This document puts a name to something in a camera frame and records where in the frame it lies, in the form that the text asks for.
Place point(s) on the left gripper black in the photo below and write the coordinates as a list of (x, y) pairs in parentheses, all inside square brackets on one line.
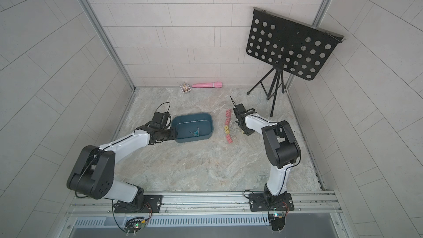
[(174, 134)]

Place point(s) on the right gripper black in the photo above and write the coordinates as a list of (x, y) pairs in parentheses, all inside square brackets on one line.
[(248, 132)]

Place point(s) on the pink binder clip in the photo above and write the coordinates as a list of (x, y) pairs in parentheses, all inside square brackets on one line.
[(227, 121), (229, 139), (228, 112)]

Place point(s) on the teal plastic storage box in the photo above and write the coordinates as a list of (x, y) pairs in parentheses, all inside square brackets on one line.
[(185, 124)]

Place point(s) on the teal binder clip large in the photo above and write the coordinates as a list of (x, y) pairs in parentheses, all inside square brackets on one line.
[(196, 133)]

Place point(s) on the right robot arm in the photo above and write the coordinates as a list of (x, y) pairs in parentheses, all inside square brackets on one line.
[(281, 147)]

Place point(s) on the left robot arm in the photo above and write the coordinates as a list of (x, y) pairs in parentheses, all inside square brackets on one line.
[(94, 171)]

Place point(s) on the small card box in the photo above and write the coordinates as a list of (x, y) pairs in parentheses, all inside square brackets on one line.
[(185, 88)]

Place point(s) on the pink microphone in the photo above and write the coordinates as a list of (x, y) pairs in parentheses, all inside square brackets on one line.
[(208, 85)]

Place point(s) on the black music stand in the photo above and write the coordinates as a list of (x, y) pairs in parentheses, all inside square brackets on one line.
[(289, 46)]

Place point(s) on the left controller board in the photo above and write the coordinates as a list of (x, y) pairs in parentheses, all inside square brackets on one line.
[(134, 225)]

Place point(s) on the controller board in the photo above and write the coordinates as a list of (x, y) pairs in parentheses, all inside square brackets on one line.
[(134, 225), (277, 221)]

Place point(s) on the right controller board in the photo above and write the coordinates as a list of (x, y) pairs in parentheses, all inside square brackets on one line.
[(277, 221)]

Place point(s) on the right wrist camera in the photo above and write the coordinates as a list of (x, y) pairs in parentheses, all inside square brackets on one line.
[(239, 110)]

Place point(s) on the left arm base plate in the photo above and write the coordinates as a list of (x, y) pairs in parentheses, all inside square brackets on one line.
[(141, 204)]

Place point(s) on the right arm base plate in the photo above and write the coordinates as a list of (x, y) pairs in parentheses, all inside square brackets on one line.
[(261, 202)]

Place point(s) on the aluminium rail frame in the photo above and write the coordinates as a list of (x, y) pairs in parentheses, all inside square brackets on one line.
[(237, 202)]

